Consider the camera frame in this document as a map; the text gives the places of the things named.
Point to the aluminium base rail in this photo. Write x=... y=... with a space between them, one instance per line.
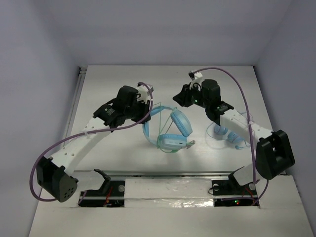
x=160 y=174

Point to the white front board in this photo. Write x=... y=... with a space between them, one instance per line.
x=280 y=214

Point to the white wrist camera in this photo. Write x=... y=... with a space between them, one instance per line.
x=143 y=92
x=196 y=78

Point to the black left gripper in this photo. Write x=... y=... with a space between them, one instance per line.
x=142 y=113

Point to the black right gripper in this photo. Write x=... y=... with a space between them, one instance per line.
x=183 y=98

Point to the light blue headphones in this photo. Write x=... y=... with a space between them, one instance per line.
x=173 y=135

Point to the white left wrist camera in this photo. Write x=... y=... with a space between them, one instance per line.
x=143 y=92

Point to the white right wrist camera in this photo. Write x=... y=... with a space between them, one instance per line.
x=196 y=78

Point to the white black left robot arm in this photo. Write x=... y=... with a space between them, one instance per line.
x=55 y=166

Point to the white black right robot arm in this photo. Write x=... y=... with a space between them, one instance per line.
x=272 y=150

